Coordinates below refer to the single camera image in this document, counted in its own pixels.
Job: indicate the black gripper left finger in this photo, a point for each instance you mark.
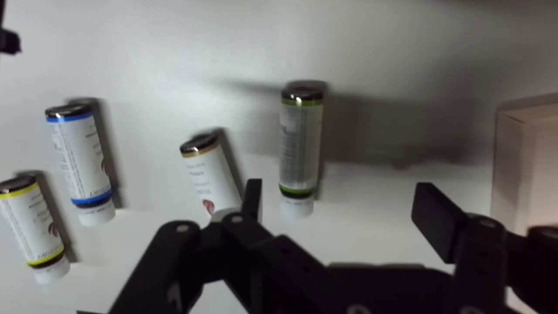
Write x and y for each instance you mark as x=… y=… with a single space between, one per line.
x=267 y=274

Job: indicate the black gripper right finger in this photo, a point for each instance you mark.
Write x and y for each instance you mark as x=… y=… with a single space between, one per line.
x=487 y=257

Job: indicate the battery with green band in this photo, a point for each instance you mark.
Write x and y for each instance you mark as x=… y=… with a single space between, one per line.
x=300 y=124

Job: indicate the battery with blue band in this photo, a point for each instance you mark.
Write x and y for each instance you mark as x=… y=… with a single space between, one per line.
x=82 y=159

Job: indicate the light wooden divided tray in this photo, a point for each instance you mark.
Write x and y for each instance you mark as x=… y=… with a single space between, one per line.
x=525 y=162

